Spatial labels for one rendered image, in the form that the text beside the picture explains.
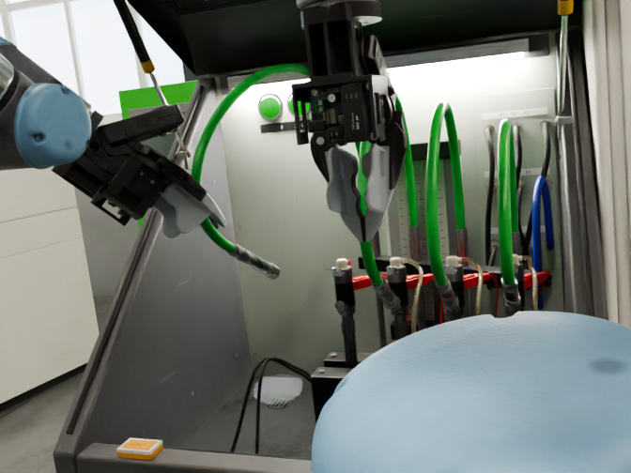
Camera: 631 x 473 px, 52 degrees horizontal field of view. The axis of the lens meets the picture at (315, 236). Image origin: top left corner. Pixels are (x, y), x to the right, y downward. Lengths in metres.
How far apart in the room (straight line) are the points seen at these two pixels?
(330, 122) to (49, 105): 0.25
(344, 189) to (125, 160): 0.32
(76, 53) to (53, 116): 5.23
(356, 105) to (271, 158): 0.73
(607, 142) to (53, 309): 3.41
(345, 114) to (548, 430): 0.40
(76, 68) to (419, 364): 5.67
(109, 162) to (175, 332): 0.40
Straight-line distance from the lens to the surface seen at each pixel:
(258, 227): 1.30
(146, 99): 3.96
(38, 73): 0.81
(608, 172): 0.93
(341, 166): 0.62
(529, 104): 1.17
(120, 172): 0.80
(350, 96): 0.55
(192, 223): 0.83
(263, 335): 1.36
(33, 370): 3.93
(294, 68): 0.99
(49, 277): 3.92
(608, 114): 0.94
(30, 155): 0.64
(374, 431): 0.20
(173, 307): 1.12
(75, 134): 0.65
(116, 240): 5.82
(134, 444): 0.91
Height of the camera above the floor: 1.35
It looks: 10 degrees down
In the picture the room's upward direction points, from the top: 6 degrees counter-clockwise
